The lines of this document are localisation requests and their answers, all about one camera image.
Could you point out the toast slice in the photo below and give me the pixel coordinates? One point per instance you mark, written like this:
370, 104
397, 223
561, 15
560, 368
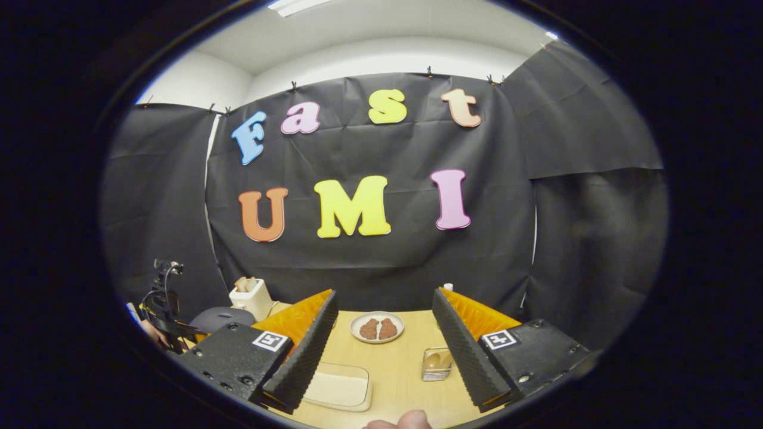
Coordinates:
251, 282
241, 283

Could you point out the clear rice tray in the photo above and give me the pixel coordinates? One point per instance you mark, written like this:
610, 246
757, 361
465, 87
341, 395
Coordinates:
337, 387

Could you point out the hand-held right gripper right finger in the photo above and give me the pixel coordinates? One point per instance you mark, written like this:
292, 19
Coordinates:
465, 351

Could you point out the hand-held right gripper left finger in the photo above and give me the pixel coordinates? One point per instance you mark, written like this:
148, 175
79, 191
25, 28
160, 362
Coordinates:
304, 357

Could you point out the white toaster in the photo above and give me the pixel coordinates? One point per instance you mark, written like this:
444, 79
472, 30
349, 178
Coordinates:
256, 304

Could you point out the dark grey rice cooker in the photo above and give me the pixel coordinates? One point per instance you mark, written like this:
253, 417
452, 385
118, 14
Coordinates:
223, 319

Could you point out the white round plate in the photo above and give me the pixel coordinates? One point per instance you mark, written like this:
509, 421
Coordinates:
377, 316

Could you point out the brown meat piece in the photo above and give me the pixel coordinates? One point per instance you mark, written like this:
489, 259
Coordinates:
388, 328
369, 329

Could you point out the ceiling light panel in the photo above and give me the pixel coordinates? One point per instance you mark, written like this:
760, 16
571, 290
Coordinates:
298, 5

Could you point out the clear chopstick holder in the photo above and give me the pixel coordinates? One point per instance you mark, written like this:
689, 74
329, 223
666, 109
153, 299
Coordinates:
437, 374

